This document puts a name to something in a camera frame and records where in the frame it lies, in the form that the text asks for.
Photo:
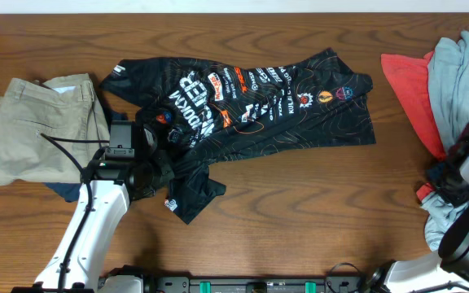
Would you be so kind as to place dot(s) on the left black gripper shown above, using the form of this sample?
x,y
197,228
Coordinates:
x,y
163,163

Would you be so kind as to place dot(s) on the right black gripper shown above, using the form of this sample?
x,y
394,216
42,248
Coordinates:
x,y
440,179

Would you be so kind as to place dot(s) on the black printed cycling jersey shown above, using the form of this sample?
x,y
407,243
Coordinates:
x,y
204,112

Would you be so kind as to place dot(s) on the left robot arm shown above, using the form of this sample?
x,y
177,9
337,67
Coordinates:
x,y
77,263

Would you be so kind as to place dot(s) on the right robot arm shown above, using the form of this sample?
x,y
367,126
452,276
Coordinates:
x,y
447,269

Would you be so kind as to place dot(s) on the dark navy folded garment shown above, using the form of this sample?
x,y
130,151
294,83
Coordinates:
x,y
70,191

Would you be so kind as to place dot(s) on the folded khaki shorts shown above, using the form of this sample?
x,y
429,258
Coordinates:
x,y
49,130

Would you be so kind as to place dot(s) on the light grey blue shirt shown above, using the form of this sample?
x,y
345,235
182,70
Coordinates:
x,y
448,86

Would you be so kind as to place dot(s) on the red shirt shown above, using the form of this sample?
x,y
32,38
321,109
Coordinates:
x,y
408,78

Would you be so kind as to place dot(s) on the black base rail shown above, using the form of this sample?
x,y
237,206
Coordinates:
x,y
345,284

